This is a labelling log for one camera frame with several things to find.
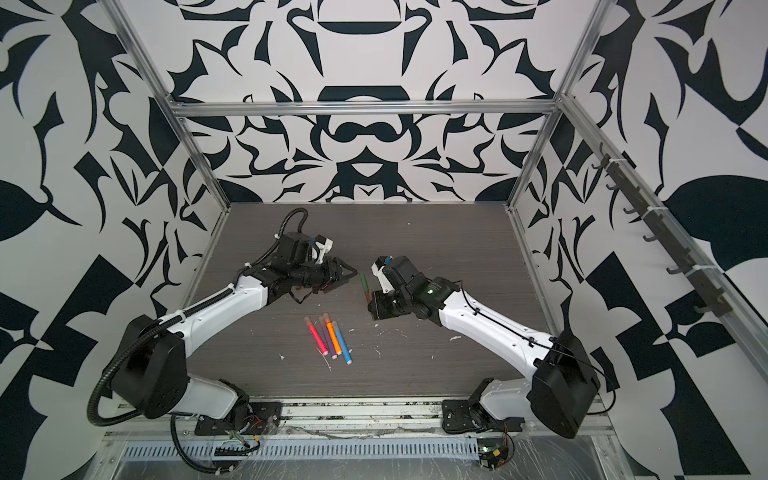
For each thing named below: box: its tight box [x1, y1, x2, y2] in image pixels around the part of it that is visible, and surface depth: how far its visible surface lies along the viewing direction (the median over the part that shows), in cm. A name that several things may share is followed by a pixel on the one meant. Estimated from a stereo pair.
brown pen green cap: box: [359, 272, 371, 303], surface depth 83 cm
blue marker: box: [332, 320, 353, 365], surface depth 87 cm
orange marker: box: [323, 313, 343, 356], surface depth 89 cm
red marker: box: [303, 316, 329, 356], surface depth 89 cm
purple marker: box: [319, 316, 338, 360], surface depth 88 cm
